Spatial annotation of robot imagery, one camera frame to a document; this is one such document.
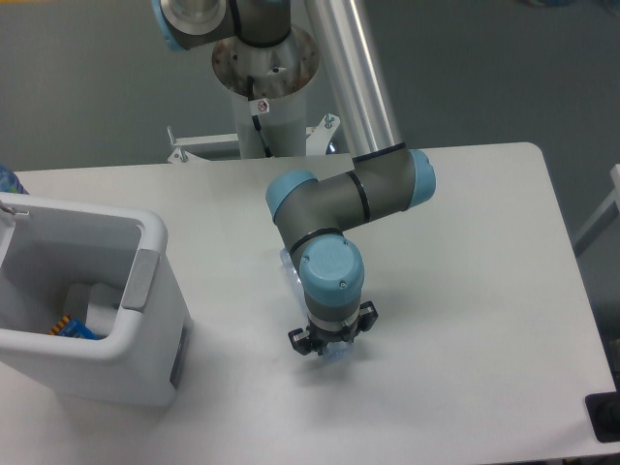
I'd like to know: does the white trash can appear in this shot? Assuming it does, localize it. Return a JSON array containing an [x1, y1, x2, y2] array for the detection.
[[1, 193, 192, 406]]

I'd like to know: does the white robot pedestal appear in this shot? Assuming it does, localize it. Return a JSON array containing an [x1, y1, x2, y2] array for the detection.
[[212, 25, 320, 158]]

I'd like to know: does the clear plastic water bottle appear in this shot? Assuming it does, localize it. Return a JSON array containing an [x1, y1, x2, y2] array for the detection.
[[280, 248, 355, 363]]

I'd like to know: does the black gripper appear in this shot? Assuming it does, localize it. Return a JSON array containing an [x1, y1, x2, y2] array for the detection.
[[288, 300, 378, 357]]

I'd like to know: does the blue orange snack wrapper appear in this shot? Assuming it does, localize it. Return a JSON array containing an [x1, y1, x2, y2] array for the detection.
[[48, 315, 100, 340]]

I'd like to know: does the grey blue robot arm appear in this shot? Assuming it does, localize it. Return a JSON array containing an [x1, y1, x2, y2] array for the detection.
[[152, 1, 436, 355]]

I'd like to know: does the white base bracket frame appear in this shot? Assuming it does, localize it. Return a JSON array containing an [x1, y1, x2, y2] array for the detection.
[[167, 113, 344, 164]]

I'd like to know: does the blue patterned object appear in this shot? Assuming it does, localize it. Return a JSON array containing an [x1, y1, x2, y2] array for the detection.
[[0, 165, 29, 195]]

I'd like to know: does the black pedestal cable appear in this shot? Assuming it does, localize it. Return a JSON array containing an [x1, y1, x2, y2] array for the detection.
[[245, 75, 273, 158]]

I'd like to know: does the white furniture leg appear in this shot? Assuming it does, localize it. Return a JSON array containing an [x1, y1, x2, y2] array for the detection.
[[573, 164, 619, 257]]

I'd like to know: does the black table clamp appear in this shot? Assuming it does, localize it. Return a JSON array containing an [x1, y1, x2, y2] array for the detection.
[[585, 391, 619, 444]]

